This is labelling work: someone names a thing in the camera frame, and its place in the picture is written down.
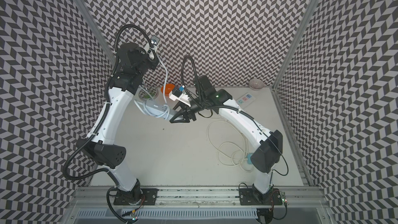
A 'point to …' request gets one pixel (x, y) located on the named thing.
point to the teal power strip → (249, 158)
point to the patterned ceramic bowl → (256, 84)
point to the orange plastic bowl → (168, 88)
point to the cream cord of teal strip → (231, 144)
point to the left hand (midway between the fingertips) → (150, 48)
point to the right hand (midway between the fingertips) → (173, 119)
